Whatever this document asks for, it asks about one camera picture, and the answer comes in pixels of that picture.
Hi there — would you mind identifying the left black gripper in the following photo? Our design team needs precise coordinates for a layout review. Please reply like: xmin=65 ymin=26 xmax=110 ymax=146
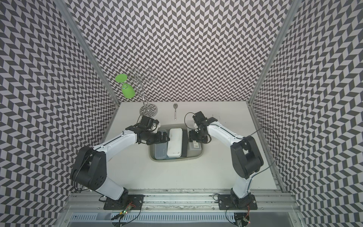
xmin=144 ymin=131 xmax=170 ymax=145

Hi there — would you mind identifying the clear frosted pencil case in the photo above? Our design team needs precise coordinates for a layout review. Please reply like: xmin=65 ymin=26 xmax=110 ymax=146
xmin=154 ymin=142 xmax=168 ymax=160

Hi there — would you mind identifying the black pencil case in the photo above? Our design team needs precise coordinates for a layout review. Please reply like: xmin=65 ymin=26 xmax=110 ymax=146
xmin=181 ymin=129 xmax=189 ymax=158

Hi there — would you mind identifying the grey-green plastic storage box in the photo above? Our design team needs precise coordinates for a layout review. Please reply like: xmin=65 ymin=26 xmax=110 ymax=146
xmin=148 ymin=124 xmax=203 ymax=162

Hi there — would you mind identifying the white pencil case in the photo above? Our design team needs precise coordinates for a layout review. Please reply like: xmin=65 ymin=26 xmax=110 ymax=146
xmin=167 ymin=128 xmax=183 ymax=158

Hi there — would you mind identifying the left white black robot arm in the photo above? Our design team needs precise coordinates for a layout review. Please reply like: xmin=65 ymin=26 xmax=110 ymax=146
xmin=71 ymin=116 xmax=170 ymax=201

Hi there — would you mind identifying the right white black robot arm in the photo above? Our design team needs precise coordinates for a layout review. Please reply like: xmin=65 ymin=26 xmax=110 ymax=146
xmin=189 ymin=111 xmax=264 ymax=210

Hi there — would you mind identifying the chrome cup holder stand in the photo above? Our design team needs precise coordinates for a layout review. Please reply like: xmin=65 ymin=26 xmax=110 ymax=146
xmin=130 ymin=68 xmax=158 ymax=117

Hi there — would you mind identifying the metal spoon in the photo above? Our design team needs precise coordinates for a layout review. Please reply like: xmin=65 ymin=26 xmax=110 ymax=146
xmin=173 ymin=103 xmax=178 ymax=121

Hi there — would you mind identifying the green plastic goblet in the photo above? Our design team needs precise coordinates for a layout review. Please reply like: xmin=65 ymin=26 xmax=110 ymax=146
xmin=115 ymin=74 xmax=136 ymax=99

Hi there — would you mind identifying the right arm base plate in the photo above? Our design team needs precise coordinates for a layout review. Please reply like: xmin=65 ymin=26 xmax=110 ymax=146
xmin=218 ymin=194 xmax=258 ymax=211

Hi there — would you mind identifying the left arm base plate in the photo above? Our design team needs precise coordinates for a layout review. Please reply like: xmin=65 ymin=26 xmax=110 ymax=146
xmin=103 ymin=194 xmax=145 ymax=211

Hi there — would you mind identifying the aluminium rail frame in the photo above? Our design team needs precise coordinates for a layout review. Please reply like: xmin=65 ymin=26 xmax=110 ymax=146
xmin=55 ymin=190 xmax=306 ymax=227

